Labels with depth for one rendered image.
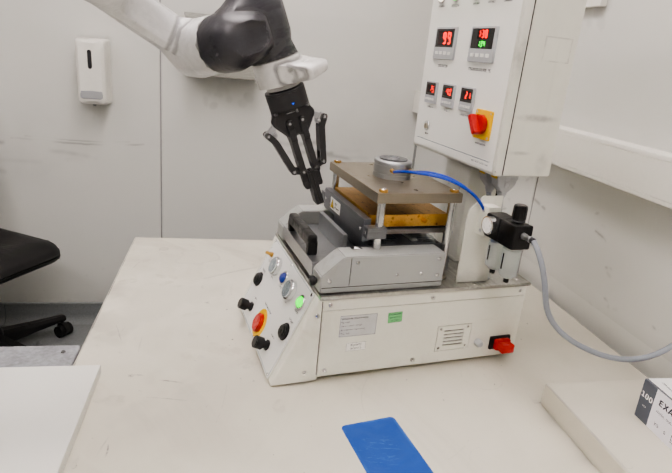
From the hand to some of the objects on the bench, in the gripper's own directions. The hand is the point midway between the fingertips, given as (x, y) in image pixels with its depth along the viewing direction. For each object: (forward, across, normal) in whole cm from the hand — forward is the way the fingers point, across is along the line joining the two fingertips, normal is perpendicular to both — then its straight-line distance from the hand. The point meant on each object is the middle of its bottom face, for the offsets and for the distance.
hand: (313, 186), depth 106 cm
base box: (+37, -2, +3) cm, 37 cm away
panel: (+26, +23, +1) cm, 35 cm away
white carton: (+45, -36, +57) cm, 81 cm away
